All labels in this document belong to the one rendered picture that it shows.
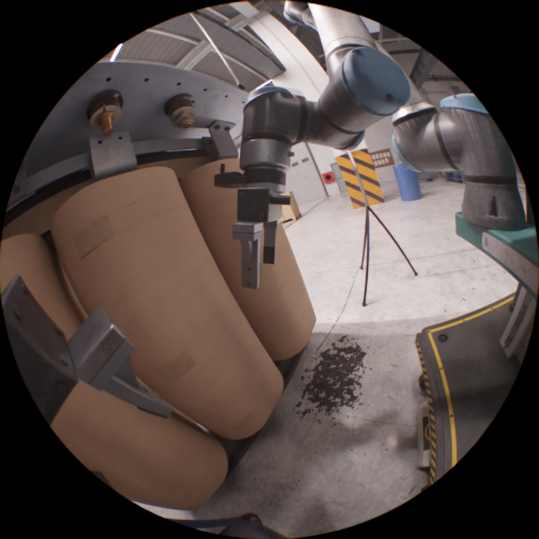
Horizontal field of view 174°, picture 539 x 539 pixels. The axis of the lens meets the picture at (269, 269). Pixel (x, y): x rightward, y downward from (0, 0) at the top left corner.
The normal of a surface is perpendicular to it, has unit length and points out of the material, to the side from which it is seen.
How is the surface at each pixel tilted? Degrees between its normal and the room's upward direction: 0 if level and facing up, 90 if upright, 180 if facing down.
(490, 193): 70
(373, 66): 95
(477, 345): 0
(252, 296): 90
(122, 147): 90
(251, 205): 83
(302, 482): 0
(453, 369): 0
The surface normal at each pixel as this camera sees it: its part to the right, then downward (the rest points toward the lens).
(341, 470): -0.38, -0.86
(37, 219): 0.80, -0.13
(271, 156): 0.21, 0.33
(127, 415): 0.92, -0.39
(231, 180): -0.22, 0.32
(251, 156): -0.44, 0.29
